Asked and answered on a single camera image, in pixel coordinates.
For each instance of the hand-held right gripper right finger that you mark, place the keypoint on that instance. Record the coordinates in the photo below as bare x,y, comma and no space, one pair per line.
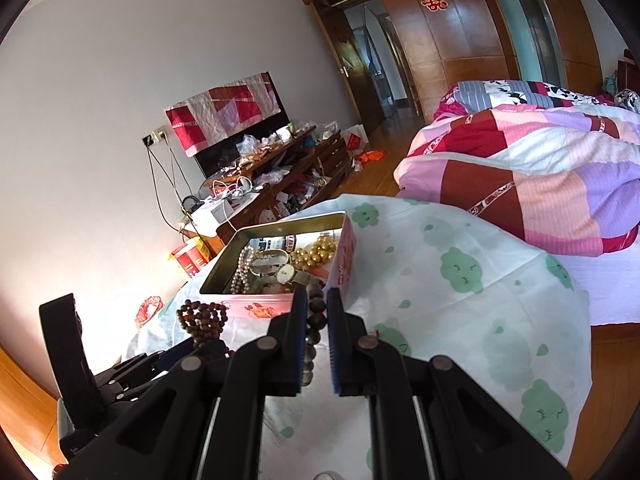
335,355

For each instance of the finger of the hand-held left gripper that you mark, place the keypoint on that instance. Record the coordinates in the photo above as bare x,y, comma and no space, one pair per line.
135,370

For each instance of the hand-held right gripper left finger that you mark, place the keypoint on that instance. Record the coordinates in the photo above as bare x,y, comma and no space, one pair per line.
300,355

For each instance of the pink tin box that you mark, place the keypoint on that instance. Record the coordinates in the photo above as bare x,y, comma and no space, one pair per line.
250,306

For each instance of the silver wrist watch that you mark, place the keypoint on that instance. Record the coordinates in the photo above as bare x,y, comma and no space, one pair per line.
286,273

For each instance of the silver bangle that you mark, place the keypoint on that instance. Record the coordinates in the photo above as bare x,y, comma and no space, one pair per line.
260,271

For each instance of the red plastic bag bin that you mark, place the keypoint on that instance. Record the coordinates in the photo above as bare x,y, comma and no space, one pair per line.
148,310

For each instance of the printed paper card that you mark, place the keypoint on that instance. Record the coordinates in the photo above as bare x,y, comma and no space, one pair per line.
280,242

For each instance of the white cloud print tablecloth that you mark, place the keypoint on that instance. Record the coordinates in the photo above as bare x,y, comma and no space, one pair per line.
450,310

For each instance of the red and yellow carton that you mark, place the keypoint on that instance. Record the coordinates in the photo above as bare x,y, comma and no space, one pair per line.
190,259

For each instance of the white cardboard box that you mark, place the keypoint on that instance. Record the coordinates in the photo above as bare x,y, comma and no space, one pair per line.
212,216

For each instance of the wooden television cabinet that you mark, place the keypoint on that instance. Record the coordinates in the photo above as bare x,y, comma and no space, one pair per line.
330,160

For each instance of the red plastic bag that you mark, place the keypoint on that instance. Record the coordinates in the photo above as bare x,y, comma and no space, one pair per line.
371,156

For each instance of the black television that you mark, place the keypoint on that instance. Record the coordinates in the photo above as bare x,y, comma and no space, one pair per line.
220,157

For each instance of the white paper bag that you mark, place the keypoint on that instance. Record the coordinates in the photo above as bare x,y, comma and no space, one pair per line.
355,138

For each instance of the white mug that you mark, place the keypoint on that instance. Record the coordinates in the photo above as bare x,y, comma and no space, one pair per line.
284,134

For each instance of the red patchwork cloth cover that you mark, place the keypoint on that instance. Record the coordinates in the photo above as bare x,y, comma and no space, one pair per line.
215,110

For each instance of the wooden door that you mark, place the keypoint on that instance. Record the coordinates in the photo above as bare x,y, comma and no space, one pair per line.
360,85

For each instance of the white bed sheet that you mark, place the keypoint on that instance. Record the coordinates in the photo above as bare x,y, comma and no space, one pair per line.
600,290

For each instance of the patchwork quilt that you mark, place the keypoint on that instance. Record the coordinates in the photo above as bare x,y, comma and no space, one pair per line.
550,160

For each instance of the wooden wardrobe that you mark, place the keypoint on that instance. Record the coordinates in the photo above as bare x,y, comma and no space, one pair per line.
450,45

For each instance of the wooden headboard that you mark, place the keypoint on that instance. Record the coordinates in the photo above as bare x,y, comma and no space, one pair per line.
630,72

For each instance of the wall socket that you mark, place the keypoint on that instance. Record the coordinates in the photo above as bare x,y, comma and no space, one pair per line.
155,137

